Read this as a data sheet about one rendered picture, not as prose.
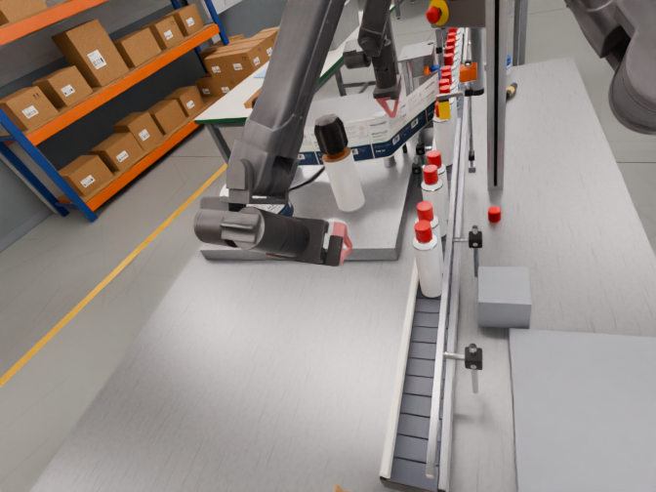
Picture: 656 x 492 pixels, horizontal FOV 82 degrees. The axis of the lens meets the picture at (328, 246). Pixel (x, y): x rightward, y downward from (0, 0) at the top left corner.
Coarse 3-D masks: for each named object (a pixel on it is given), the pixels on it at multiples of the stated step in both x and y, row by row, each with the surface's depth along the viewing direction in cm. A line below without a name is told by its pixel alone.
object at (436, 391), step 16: (448, 224) 91; (448, 240) 87; (448, 256) 84; (448, 272) 81; (448, 288) 79; (432, 400) 62; (432, 416) 61; (432, 432) 59; (432, 448) 57; (432, 464) 56
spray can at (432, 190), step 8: (424, 168) 89; (432, 168) 88; (424, 176) 89; (432, 176) 88; (424, 184) 91; (432, 184) 90; (440, 184) 90; (424, 192) 92; (432, 192) 90; (440, 192) 91; (424, 200) 94; (432, 200) 92; (440, 200) 92; (432, 208) 93; (440, 208) 93; (440, 216) 95; (440, 224) 97; (440, 232) 98
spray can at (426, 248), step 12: (420, 228) 75; (420, 240) 76; (432, 240) 77; (420, 252) 78; (432, 252) 77; (420, 264) 80; (432, 264) 79; (420, 276) 84; (432, 276) 82; (432, 288) 84
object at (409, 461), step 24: (456, 192) 111; (432, 312) 84; (432, 336) 80; (408, 360) 78; (432, 360) 76; (408, 384) 74; (432, 384) 73; (408, 408) 71; (408, 432) 68; (408, 456) 65; (408, 480) 62; (432, 480) 62
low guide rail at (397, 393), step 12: (408, 300) 84; (408, 312) 82; (408, 324) 80; (408, 336) 78; (396, 384) 71; (396, 396) 69; (396, 408) 68; (396, 420) 67; (384, 456) 63; (384, 468) 62
